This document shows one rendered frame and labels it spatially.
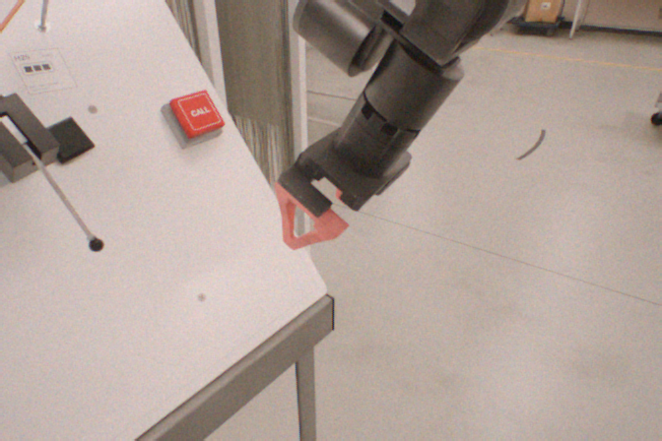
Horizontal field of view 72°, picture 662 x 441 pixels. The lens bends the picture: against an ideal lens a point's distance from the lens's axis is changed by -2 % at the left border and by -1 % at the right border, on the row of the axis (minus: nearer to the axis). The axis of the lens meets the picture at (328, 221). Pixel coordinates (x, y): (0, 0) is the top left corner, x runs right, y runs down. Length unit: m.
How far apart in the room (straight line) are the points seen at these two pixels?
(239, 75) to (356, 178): 1.12
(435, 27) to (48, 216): 0.41
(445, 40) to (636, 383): 1.72
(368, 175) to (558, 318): 1.71
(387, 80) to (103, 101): 0.36
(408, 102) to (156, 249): 0.33
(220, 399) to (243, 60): 1.08
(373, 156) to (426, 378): 1.36
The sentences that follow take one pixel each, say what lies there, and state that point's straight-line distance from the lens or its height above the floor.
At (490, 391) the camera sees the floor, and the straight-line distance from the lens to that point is 1.70.
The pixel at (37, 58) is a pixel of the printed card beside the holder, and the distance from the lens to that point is 0.61.
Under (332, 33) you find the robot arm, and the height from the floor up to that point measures 1.23.
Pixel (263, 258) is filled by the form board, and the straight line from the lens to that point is 0.59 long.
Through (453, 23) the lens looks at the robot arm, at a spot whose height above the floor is 1.25.
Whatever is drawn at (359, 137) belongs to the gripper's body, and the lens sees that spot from 0.37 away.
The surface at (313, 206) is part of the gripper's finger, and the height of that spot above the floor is 1.11.
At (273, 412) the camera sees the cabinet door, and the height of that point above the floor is 0.67.
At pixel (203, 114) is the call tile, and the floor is 1.10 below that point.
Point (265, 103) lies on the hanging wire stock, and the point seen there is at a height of 0.84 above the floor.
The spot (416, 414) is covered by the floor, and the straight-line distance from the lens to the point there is 1.58.
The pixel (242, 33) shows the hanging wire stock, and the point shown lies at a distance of 1.43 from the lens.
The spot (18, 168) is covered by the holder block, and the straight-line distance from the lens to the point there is 0.46.
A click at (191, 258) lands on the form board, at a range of 0.56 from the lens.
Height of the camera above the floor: 1.29
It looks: 33 degrees down
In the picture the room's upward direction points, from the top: straight up
